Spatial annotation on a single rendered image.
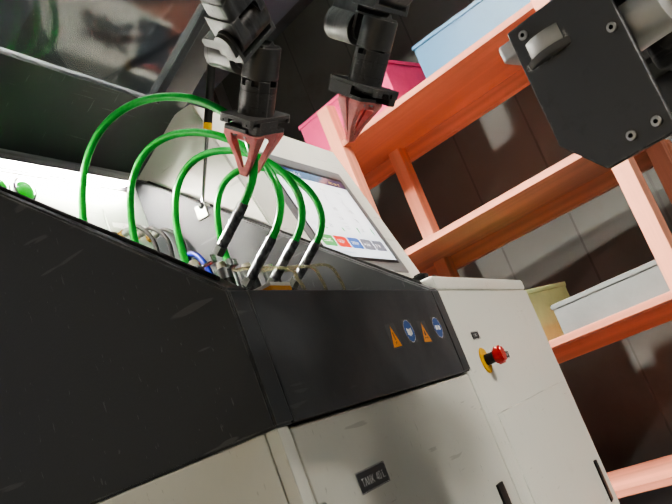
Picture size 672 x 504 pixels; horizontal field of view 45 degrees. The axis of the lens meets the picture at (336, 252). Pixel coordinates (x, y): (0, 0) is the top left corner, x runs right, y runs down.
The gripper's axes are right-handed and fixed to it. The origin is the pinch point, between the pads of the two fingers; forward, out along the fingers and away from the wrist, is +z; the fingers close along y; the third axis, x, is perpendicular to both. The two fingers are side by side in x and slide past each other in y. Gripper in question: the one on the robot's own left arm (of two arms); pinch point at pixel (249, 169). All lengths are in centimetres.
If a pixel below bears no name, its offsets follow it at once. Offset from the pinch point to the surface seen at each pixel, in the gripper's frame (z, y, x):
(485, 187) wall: 66, -269, -56
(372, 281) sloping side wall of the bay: 22.6, -25.3, 12.5
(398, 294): 16.2, -10.1, 25.0
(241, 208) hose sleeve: 5.6, 3.1, 1.5
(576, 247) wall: 78, -256, -3
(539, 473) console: 53, -35, 49
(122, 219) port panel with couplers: 24, -14, -42
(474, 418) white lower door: 36, -17, 40
